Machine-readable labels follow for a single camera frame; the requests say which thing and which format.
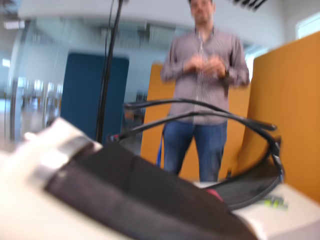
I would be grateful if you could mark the blue partition panel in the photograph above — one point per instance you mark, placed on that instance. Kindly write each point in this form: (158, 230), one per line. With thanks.
(82, 100)

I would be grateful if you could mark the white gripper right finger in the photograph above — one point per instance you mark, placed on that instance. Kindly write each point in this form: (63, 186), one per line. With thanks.
(295, 220)

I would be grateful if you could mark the person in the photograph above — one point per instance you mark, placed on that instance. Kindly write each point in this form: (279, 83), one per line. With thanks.
(200, 85)

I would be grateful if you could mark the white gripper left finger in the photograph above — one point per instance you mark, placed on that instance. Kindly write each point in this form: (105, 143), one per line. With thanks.
(112, 195)

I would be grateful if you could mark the person's left hand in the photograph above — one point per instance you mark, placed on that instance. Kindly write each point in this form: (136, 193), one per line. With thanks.
(216, 66)

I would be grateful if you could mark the black stand pole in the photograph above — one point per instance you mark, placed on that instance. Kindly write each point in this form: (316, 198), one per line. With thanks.
(107, 72)

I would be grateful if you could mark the person's right hand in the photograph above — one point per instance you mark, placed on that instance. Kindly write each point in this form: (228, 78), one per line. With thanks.
(196, 65)

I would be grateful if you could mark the black sunglasses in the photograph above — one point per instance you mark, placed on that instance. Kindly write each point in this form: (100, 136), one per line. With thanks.
(250, 192)

